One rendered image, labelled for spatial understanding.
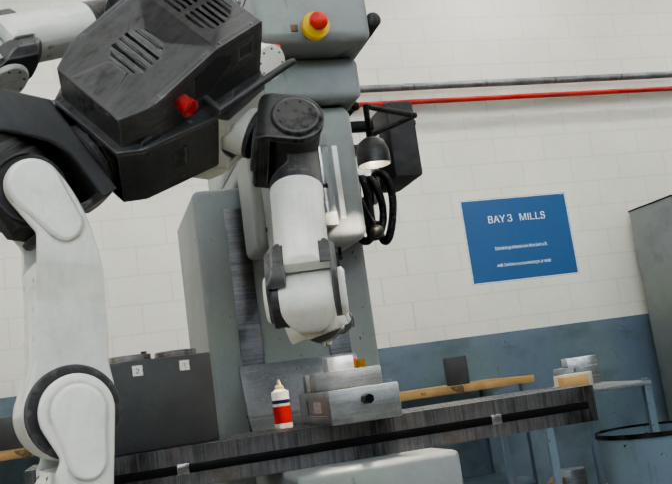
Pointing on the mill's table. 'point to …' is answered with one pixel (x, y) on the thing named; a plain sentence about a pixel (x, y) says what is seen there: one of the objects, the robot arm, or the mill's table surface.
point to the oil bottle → (281, 407)
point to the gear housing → (320, 82)
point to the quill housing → (351, 223)
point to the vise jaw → (345, 378)
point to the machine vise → (349, 404)
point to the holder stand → (164, 400)
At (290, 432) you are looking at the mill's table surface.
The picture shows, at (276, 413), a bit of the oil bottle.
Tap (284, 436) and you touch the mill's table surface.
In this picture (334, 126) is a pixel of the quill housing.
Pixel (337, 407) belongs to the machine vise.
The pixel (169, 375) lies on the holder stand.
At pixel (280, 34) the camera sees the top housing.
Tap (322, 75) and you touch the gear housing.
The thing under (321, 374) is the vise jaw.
